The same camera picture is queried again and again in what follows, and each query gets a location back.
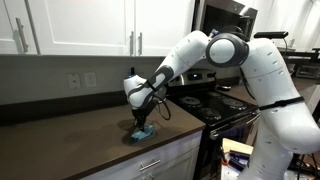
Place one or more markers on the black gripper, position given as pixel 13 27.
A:
pixel 141 115

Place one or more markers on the blue cloth towel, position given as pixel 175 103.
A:
pixel 143 134

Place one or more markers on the metal robot base platform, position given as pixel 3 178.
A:
pixel 235 150

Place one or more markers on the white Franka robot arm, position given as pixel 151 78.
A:
pixel 283 110

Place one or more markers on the white base cabinet unit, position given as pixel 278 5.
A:
pixel 166 160

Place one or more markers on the black electric stove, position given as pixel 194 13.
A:
pixel 216 105

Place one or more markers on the wide white upper cabinet door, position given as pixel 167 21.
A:
pixel 80 23

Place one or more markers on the stainless black microwave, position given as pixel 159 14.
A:
pixel 226 16

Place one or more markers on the narrow white upper cabinet door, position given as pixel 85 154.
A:
pixel 10 20

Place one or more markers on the white wall outlet plate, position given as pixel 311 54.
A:
pixel 90 80

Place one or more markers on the white wall switch plate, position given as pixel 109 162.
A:
pixel 74 81

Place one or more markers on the black stereo camera bar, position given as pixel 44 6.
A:
pixel 270 34

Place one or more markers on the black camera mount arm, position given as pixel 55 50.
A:
pixel 300 53

